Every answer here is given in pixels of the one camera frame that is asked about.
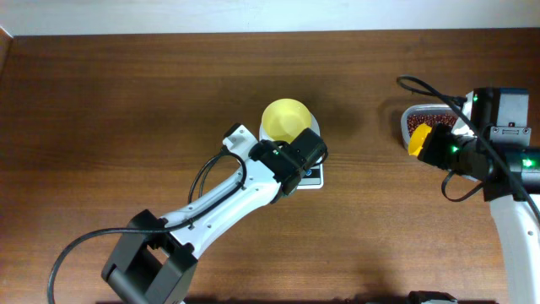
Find yellow plastic scoop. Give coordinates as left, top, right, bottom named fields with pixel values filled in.
left=408, top=123, right=432, bottom=156

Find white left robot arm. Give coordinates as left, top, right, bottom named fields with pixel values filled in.
left=101, top=123, right=327, bottom=303

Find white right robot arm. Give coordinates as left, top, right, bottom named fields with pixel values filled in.
left=408, top=88, right=539, bottom=303

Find white digital kitchen scale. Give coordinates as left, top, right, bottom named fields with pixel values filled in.
left=258, top=111, right=325, bottom=190

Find yellow plastic bowl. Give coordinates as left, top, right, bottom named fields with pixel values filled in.
left=260, top=98, right=312, bottom=143

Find red adzuki beans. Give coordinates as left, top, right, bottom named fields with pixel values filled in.
left=407, top=114, right=457, bottom=136

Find clear plastic bean container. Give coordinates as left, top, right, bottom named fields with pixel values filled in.
left=400, top=104, right=473, bottom=150

